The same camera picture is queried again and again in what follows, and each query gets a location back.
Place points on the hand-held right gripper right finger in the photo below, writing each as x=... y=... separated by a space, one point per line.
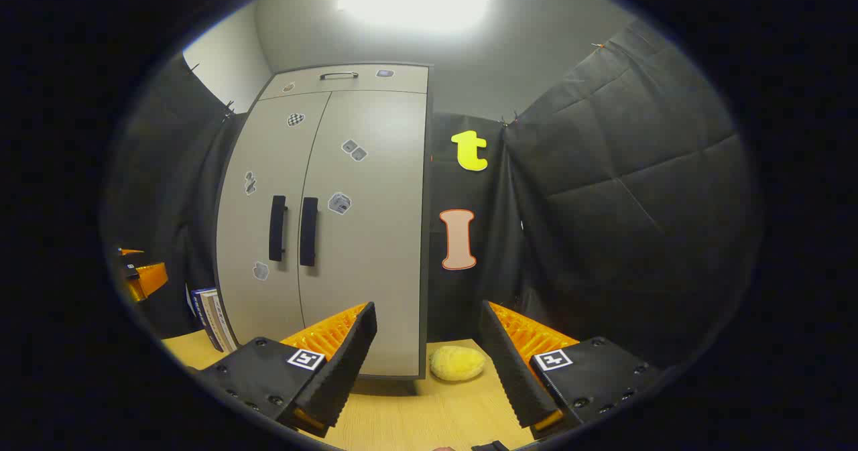
x=509 y=364

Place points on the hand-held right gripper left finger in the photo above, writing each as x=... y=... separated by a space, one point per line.
x=348 y=364

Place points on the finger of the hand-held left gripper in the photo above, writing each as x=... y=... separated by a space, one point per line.
x=151 y=277

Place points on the grey double-door shoe cabinet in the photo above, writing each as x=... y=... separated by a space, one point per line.
x=429 y=236

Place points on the grey cabinet drawer front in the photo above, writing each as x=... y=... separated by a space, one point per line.
x=402 y=82

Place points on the yellow sponge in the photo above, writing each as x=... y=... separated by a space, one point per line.
x=456 y=364

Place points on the white blue booklet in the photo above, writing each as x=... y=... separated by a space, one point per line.
x=211 y=317

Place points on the black backdrop cloth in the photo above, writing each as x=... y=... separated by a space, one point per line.
x=637 y=203
x=174 y=169

